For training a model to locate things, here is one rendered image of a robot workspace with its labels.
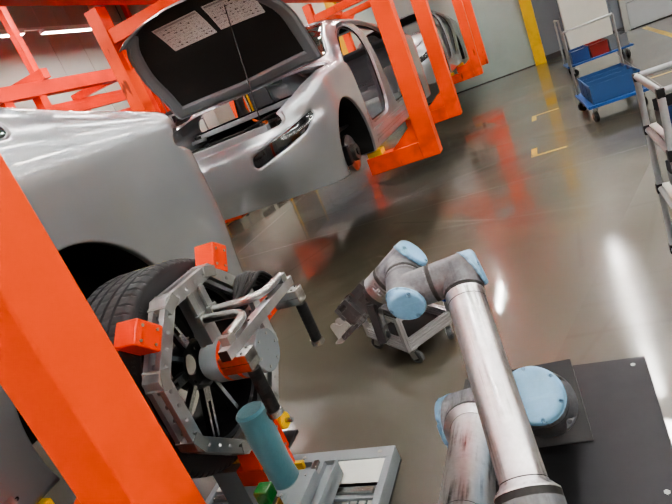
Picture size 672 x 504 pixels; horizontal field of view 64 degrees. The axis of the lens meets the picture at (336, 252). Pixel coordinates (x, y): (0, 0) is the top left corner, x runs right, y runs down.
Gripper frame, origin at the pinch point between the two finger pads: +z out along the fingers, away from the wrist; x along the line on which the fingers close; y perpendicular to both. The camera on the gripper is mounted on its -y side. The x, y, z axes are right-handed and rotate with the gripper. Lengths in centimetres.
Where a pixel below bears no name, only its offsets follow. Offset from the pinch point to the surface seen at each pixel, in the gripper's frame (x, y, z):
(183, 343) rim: 13.0, 34.4, 30.3
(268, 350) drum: 7.7, 13.8, 14.1
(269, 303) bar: 4.9, 22.4, 3.6
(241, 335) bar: 22.2, 20.3, 3.6
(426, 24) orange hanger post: -536, 163, -22
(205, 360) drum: 15.1, 25.5, 26.8
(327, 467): -28, -30, 69
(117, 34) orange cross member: -319, 361, 143
